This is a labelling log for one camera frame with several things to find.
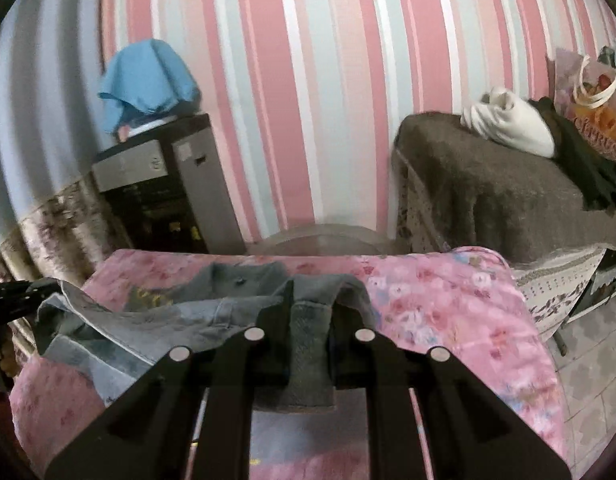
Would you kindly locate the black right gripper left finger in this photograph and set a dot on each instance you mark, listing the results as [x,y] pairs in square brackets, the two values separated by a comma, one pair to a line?
[189,416]

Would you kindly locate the light blue denim garment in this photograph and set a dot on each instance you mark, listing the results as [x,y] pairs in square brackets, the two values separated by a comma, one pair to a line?
[114,349]

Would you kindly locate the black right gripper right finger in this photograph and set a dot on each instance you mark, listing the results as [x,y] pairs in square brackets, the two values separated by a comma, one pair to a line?
[430,416]

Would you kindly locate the blue cloth cover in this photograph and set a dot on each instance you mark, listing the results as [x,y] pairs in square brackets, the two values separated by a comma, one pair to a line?
[144,81]

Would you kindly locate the black garment on sofa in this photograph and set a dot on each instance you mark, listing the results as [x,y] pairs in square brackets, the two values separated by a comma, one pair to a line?
[594,174]

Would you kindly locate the white folded cloth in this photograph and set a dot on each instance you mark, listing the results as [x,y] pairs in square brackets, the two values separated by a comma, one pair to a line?
[506,119]

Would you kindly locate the white patterned sofa cloth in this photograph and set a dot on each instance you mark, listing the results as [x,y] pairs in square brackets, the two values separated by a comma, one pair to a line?
[552,286]

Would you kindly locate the floral beige curtain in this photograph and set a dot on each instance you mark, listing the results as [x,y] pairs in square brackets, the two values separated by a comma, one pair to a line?
[67,237]

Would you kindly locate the pink floral bed quilt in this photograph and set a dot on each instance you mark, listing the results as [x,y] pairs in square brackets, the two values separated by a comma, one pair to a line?
[465,300]

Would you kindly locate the pink gift bag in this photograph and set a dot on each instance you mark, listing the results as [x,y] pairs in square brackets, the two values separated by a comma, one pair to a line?
[585,93]

